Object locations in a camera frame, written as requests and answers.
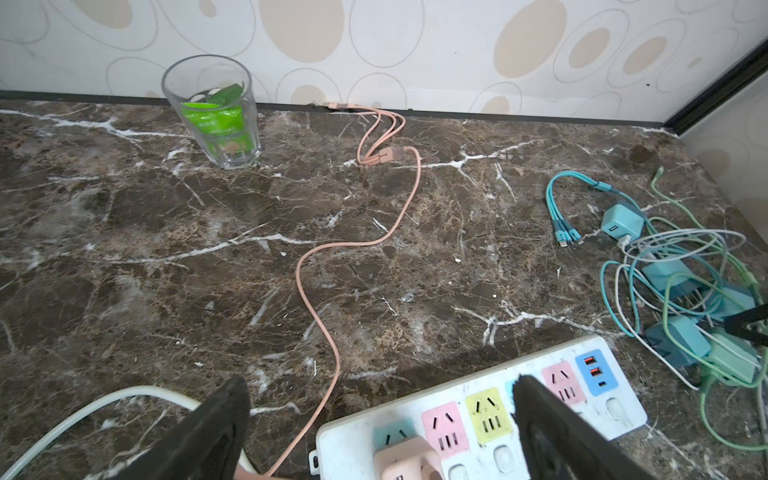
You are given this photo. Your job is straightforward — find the green charger plug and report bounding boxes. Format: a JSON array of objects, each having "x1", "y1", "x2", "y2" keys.
[{"x1": 704, "y1": 328, "x2": 760, "y2": 387}]

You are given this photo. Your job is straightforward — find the teal charger plug near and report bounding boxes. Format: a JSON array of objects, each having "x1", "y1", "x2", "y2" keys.
[{"x1": 645, "y1": 316, "x2": 712, "y2": 368}]

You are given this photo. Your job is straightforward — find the multicolour white power strip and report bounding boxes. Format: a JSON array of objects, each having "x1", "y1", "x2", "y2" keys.
[{"x1": 309, "y1": 336, "x2": 647, "y2": 479}]

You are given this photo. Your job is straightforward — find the teal charger plug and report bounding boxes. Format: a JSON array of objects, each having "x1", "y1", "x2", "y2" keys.
[
  {"x1": 640, "y1": 259, "x2": 701, "y2": 300},
  {"x1": 601, "y1": 203, "x2": 645, "y2": 241},
  {"x1": 706, "y1": 283, "x2": 756, "y2": 321},
  {"x1": 645, "y1": 316, "x2": 712, "y2": 368}
]

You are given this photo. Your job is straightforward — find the glass cup with green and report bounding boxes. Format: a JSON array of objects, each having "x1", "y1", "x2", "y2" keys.
[{"x1": 161, "y1": 54, "x2": 262, "y2": 170}]

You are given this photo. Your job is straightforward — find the pink charging cable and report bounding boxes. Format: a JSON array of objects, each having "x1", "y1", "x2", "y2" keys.
[{"x1": 233, "y1": 101, "x2": 424, "y2": 480}]

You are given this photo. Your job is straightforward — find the teal charger plug centre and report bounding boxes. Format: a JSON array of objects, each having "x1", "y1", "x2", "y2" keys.
[{"x1": 640, "y1": 259, "x2": 701, "y2": 300}]

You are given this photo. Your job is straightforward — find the white power strip cords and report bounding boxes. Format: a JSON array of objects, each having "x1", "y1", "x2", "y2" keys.
[{"x1": 0, "y1": 385, "x2": 259, "y2": 480}]

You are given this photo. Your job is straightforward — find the teal multi-head cable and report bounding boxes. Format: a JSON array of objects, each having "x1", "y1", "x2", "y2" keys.
[{"x1": 544, "y1": 170, "x2": 637, "y2": 248}]

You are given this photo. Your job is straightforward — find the teal charger plug right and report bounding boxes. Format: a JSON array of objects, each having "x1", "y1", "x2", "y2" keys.
[{"x1": 706, "y1": 283, "x2": 756, "y2": 321}]

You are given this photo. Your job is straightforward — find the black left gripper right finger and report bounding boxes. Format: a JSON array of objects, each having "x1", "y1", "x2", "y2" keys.
[{"x1": 512, "y1": 375, "x2": 652, "y2": 479}]

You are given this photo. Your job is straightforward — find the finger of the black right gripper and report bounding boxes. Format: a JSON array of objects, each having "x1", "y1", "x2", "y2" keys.
[{"x1": 723, "y1": 303, "x2": 768, "y2": 347}]

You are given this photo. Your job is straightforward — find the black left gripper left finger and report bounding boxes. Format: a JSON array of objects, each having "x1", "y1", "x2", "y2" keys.
[{"x1": 116, "y1": 376, "x2": 250, "y2": 479}]

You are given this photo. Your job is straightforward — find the pink charger plug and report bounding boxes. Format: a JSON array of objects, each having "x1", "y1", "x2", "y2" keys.
[{"x1": 374, "y1": 436, "x2": 444, "y2": 480}]

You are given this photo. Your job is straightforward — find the teal charger plug far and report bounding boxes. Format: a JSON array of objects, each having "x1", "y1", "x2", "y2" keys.
[{"x1": 601, "y1": 203, "x2": 645, "y2": 241}]

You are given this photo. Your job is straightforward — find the green charging cable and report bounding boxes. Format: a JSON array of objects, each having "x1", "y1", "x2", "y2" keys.
[{"x1": 650, "y1": 166, "x2": 768, "y2": 452}]

